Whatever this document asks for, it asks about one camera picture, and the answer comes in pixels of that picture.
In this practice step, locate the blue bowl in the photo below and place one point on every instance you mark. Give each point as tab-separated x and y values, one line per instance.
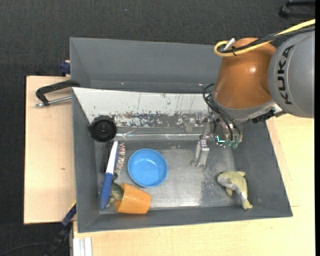
147	168

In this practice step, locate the orange cup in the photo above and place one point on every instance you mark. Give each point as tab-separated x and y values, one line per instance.
135	200

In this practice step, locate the pale wood board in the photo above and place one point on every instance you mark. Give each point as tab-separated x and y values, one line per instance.
48	155

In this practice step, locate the grey metal bin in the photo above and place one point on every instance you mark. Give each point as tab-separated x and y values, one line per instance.
175	195

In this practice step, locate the yellow and grey plush dolphin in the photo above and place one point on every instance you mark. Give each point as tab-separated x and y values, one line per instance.
237	183

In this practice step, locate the black ribbed round cap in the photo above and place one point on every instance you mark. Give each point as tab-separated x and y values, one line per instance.
103	128

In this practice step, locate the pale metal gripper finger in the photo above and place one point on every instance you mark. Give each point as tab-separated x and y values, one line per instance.
197	157
205	153

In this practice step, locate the green toy animal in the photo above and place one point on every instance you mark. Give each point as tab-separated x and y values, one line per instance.
115	192

